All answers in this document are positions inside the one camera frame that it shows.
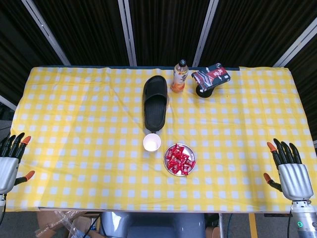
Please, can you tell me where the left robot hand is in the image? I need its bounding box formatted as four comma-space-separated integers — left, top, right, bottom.
0, 132, 36, 195

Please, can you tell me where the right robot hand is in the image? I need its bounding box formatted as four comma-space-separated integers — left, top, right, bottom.
263, 138, 314, 201

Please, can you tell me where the white paper cup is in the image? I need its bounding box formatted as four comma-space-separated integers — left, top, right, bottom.
143, 133, 162, 152

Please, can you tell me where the yellow table leg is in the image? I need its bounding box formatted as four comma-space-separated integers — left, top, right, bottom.
248, 212, 258, 238

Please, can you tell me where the brown cardboard box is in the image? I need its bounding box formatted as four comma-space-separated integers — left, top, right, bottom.
34, 210, 101, 238

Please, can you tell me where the clear plastic wrap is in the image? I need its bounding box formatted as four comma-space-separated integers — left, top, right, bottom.
53, 210, 85, 238

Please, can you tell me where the yellow white checkered tablecloth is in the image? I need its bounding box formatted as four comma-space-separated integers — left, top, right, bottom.
4, 64, 317, 213

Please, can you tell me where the round metal plate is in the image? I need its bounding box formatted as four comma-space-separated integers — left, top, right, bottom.
163, 144, 198, 177

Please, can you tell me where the black mesh pen holder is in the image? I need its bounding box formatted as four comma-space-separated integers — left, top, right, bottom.
195, 85, 214, 99

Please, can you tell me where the red black book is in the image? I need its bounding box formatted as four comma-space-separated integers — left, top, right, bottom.
192, 62, 232, 90

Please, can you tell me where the grey robot torso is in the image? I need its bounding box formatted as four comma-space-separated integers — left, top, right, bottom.
100, 212, 207, 238

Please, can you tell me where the orange drink plastic bottle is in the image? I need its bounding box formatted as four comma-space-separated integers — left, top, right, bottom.
170, 59, 190, 94

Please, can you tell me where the black rubber slipper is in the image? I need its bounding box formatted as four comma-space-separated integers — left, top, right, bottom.
143, 75, 169, 132

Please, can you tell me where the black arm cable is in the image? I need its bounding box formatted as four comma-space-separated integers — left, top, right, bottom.
287, 210, 293, 238

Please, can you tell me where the aluminium frame post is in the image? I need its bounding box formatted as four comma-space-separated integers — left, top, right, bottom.
21, 0, 72, 65
0, 95, 18, 111
192, 0, 219, 67
273, 18, 317, 67
117, 0, 138, 66

